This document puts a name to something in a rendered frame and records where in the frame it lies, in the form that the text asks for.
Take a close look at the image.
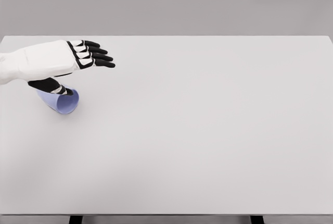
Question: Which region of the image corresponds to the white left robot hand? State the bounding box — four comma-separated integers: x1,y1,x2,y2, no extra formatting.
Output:
17,40,116,96

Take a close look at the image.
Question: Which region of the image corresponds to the light blue cup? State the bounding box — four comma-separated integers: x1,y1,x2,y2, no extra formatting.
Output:
36,84,80,115

